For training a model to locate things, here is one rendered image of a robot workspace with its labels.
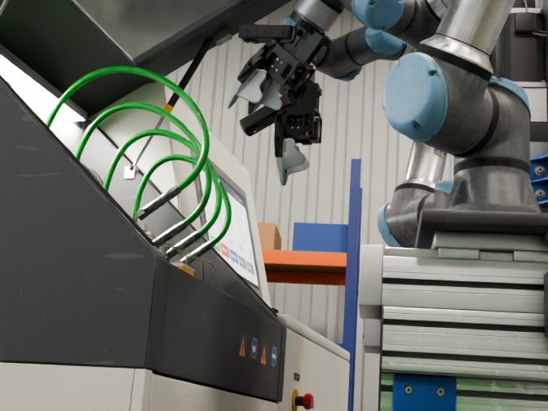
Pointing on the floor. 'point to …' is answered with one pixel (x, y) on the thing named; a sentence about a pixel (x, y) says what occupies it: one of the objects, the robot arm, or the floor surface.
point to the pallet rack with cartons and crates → (323, 262)
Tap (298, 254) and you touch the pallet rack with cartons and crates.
